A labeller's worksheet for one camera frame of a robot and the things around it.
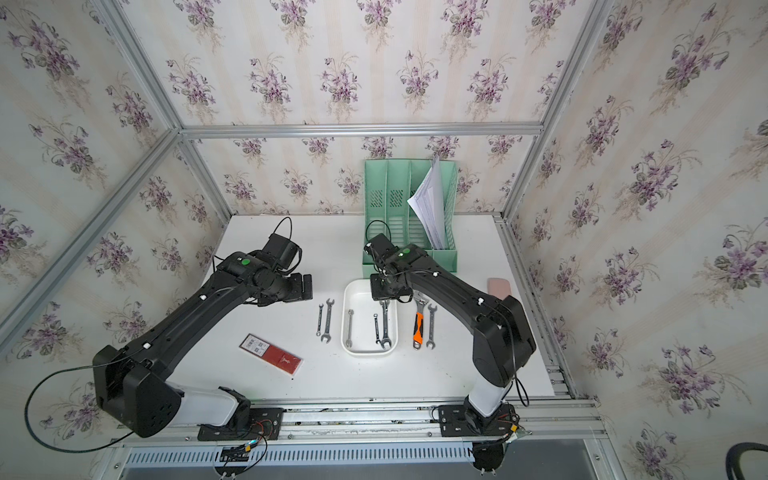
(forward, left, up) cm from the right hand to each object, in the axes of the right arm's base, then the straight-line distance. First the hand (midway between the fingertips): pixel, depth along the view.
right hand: (383, 294), depth 84 cm
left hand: (-3, +22, +4) cm, 22 cm away
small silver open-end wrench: (-10, +10, -11) cm, 18 cm away
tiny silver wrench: (-3, +20, -12) cm, 23 cm away
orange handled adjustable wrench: (-3, -11, -11) cm, 16 cm away
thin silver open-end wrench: (-5, +2, -12) cm, 14 cm away
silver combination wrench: (+1, -15, -12) cm, 19 cm away
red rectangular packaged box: (-14, +32, -11) cm, 36 cm away
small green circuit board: (-37, +35, -14) cm, 52 cm away
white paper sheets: (+26, -13, +12) cm, 32 cm away
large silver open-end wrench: (-8, +17, -12) cm, 22 cm away
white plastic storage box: (+5, +9, -10) cm, 14 cm away
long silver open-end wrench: (-9, -1, -12) cm, 14 cm away
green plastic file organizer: (+48, -1, 0) cm, 48 cm away
